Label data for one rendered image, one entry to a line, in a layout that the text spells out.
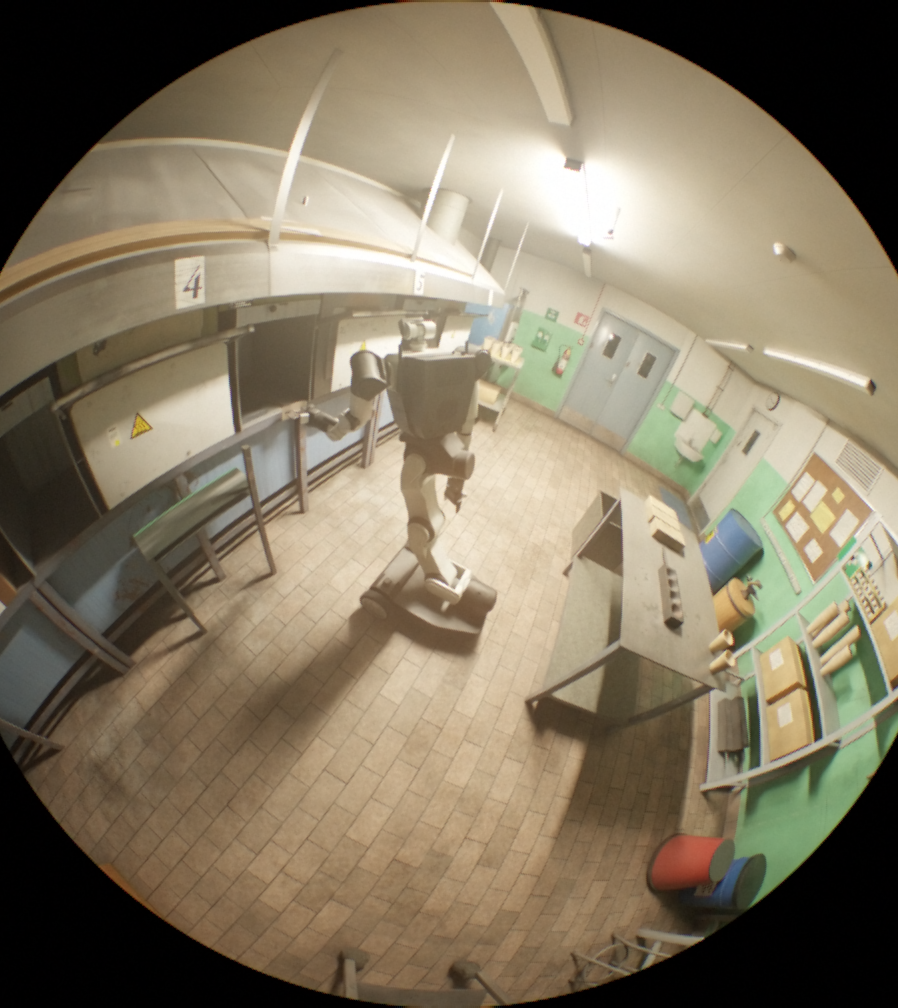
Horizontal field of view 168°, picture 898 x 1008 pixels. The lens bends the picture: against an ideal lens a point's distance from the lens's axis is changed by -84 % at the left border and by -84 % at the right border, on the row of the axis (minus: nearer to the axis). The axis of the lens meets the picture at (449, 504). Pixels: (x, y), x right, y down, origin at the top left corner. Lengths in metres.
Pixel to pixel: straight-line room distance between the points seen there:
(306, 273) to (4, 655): 2.02
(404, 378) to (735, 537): 3.33
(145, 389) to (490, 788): 2.15
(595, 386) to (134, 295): 5.29
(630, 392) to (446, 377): 4.56
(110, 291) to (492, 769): 2.22
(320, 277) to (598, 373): 4.62
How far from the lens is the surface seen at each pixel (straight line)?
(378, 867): 1.72
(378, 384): 0.99
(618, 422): 5.46
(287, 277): 1.14
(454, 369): 1.01
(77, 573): 1.63
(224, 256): 1.03
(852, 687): 2.99
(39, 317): 0.93
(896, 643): 2.54
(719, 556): 3.67
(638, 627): 1.29
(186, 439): 1.29
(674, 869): 2.42
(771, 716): 2.76
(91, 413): 1.14
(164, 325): 1.22
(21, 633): 1.80
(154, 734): 1.95
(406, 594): 1.70
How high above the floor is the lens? 1.62
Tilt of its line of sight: 40 degrees down
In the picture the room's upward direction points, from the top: 20 degrees clockwise
